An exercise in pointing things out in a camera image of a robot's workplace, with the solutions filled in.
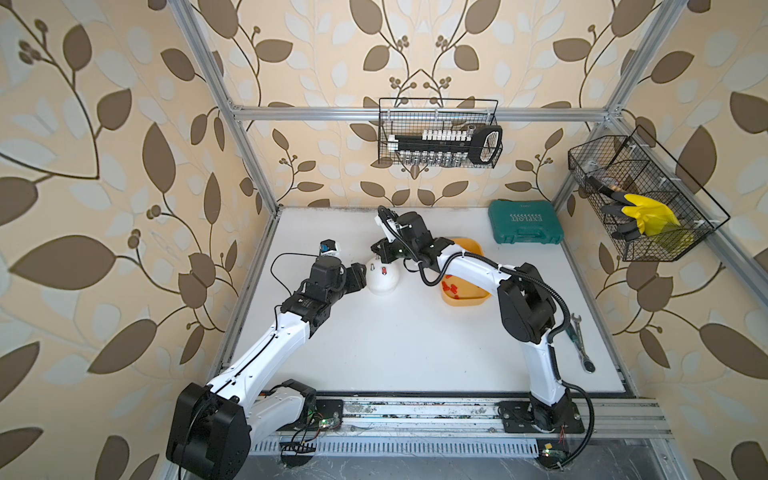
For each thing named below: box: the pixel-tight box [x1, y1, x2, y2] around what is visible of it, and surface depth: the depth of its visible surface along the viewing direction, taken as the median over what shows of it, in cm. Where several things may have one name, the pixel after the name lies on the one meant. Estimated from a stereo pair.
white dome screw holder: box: [366, 256, 400, 295], surface depth 93 cm
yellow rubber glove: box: [621, 193, 681, 236], surface depth 68 cm
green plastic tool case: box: [487, 199, 564, 245], surface depth 114 cm
